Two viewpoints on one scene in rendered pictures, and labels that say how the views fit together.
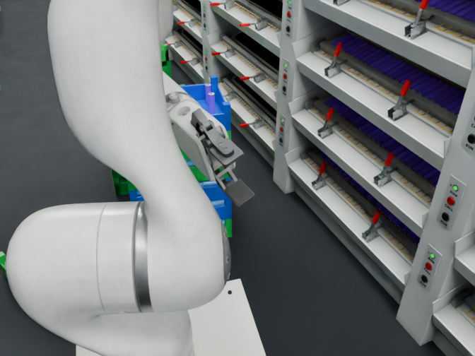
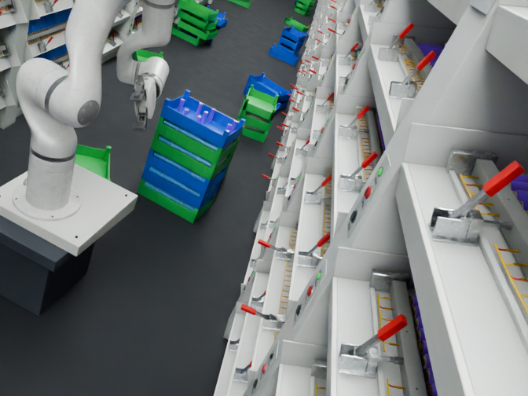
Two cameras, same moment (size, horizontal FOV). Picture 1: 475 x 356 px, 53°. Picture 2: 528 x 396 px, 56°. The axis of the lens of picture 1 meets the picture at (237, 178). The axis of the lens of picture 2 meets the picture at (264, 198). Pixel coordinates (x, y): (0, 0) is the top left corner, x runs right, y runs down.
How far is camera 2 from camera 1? 1.00 m
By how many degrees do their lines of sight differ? 18
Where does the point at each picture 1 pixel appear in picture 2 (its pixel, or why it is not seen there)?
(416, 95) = not seen: hidden behind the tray
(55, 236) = (38, 64)
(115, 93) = (78, 25)
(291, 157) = (267, 207)
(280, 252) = (209, 249)
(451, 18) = not seen: hidden behind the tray
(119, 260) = (49, 82)
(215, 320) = (106, 197)
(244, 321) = (117, 207)
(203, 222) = (81, 87)
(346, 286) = (222, 287)
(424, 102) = not seen: hidden behind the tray
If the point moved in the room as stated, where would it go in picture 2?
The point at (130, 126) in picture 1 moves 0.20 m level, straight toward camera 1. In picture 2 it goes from (77, 38) to (18, 49)
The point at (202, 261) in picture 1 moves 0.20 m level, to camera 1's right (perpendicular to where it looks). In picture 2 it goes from (71, 99) to (127, 141)
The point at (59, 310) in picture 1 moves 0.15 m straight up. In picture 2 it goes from (23, 89) to (31, 33)
